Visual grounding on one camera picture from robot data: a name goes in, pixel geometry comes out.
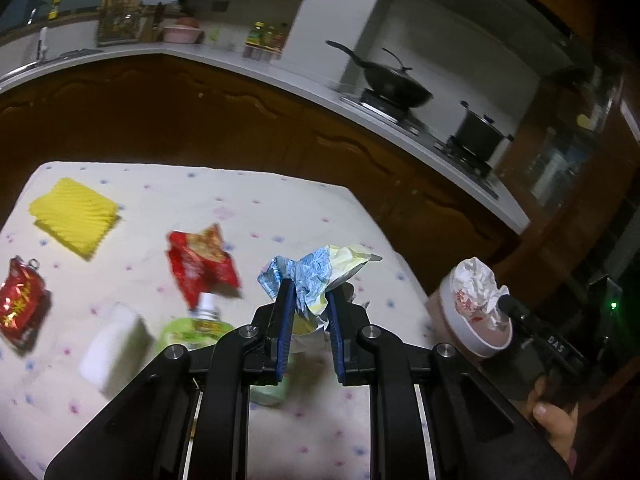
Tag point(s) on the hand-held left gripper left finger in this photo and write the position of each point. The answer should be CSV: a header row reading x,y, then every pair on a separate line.
x,y
281,332

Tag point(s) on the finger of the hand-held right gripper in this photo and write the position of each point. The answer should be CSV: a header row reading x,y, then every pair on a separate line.
x,y
509,306

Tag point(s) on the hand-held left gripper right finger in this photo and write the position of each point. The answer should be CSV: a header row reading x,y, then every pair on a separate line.
x,y
336,342

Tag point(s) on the white paper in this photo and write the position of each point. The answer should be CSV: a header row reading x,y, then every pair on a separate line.
x,y
475,282

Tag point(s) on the pink bin with white rim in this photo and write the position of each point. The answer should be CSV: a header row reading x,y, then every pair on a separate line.
x,y
452,330

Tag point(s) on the blue yellow wrapper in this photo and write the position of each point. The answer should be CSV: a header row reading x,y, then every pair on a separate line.
x,y
310,270

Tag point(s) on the red snack packet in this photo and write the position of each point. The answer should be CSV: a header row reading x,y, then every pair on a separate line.
x,y
22,305
200,260

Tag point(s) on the person's right hand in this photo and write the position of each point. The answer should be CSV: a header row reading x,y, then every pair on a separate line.
x,y
552,422

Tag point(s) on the green plastic bottle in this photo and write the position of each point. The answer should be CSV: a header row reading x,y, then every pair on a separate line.
x,y
190,332

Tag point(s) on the wooden glass door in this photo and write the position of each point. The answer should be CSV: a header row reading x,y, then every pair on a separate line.
x,y
560,160

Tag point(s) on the white soft block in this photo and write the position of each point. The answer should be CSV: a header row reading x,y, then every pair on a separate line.
x,y
115,355

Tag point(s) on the black cooking pot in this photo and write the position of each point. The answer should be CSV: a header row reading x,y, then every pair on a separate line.
x,y
477,132

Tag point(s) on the floral white tablecloth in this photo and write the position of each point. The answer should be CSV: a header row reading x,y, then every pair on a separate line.
x,y
150,195

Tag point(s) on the gas stove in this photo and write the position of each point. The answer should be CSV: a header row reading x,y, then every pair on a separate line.
x,y
425,127

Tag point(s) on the brown wooden base cabinets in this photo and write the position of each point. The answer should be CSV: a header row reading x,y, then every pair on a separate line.
x,y
200,125

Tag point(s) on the yellow ridged sponge cloth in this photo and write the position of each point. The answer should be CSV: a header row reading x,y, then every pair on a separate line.
x,y
75,217

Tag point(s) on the black wok with lid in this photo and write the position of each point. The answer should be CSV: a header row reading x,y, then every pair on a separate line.
x,y
395,87

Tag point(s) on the white kitchen countertop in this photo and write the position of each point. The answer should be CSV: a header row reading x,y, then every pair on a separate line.
x,y
240,62

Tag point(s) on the amber condiment bottle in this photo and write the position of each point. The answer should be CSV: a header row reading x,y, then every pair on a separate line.
x,y
283,37
271,37

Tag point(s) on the pink plastic basin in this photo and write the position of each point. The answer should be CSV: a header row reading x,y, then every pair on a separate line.
x,y
182,34

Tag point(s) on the dark knife block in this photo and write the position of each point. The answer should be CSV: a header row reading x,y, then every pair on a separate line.
x,y
158,24

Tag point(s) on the dish rack with utensils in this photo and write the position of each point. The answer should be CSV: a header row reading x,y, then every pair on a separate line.
x,y
122,22

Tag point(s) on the white sink faucet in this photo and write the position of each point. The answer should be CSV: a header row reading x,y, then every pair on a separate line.
x,y
42,42

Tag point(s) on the yellow dish soap bottle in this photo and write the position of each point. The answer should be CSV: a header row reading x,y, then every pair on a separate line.
x,y
58,0

